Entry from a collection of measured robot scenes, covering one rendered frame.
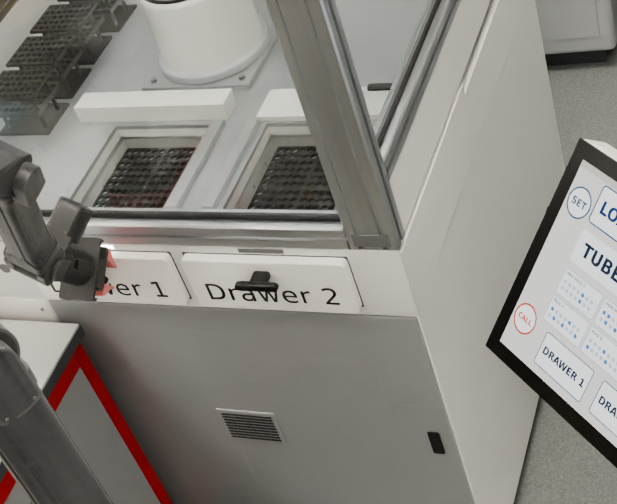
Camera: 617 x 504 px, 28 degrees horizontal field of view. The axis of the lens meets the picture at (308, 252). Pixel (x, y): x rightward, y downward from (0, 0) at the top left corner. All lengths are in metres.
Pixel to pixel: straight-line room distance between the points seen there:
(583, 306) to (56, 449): 0.75
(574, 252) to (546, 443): 1.25
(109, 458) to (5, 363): 1.49
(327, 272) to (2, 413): 1.04
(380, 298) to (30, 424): 1.03
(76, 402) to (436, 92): 0.86
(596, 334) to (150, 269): 0.83
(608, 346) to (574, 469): 1.22
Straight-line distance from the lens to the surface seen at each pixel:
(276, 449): 2.43
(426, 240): 2.02
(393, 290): 1.97
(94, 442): 2.40
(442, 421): 2.20
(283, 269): 1.98
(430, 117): 2.04
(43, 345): 2.30
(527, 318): 1.65
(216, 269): 2.04
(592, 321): 1.57
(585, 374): 1.58
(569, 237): 1.61
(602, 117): 3.59
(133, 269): 2.12
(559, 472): 2.76
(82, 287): 2.04
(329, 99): 1.73
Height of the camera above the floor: 2.21
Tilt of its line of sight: 40 degrees down
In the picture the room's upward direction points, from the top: 21 degrees counter-clockwise
